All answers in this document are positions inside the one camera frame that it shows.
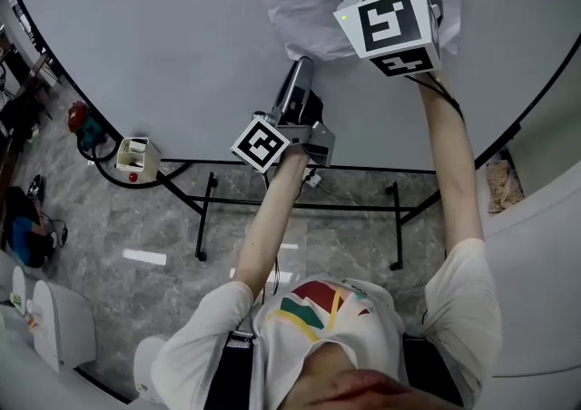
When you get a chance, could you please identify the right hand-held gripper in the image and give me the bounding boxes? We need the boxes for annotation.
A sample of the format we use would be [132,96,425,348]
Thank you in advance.
[315,0,444,78]

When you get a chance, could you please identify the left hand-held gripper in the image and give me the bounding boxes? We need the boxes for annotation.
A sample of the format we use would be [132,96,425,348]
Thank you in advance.
[230,56,337,173]

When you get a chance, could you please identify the white paper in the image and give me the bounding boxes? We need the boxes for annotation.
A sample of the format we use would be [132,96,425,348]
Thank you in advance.
[243,0,465,63]

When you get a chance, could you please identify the person's right forearm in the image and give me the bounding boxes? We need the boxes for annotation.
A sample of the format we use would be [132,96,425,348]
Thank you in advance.
[415,74,485,255]

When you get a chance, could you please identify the person's left forearm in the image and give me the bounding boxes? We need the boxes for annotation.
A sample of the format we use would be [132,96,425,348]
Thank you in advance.
[233,147,310,296]

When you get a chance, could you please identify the white plastic holder box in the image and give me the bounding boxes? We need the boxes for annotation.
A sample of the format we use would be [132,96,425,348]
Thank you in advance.
[115,137,162,182]

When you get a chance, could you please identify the red and teal power tool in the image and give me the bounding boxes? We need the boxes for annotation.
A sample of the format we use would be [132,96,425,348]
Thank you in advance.
[67,101,110,149]

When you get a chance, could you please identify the beige woven basket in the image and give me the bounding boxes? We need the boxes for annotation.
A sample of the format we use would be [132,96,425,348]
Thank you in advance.
[486,161,526,214]

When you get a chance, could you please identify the person's white printed t-shirt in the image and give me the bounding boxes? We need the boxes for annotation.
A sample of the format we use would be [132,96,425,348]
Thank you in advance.
[149,238,503,410]

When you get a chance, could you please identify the dark cluttered workbench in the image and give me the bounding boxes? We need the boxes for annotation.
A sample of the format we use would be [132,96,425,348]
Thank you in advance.
[0,26,63,137]

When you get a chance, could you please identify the blue and black bag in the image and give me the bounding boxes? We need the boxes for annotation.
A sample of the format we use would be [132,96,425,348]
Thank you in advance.
[4,185,55,268]

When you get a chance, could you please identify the person's head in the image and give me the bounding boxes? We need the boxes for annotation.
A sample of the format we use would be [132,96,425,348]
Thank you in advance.
[290,369,437,410]

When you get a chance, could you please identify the white rounded cabinet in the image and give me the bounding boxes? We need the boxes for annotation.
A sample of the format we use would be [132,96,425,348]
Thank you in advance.
[11,265,29,317]
[133,334,170,405]
[31,279,97,373]

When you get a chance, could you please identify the thin white power cable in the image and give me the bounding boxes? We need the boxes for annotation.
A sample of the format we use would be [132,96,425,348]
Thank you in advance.
[317,181,364,201]

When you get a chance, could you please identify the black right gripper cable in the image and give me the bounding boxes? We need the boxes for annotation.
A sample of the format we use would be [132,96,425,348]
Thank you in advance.
[405,72,464,122]

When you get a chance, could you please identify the black shoulder strap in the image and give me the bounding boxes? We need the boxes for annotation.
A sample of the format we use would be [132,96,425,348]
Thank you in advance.
[401,337,465,410]
[212,330,255,410]

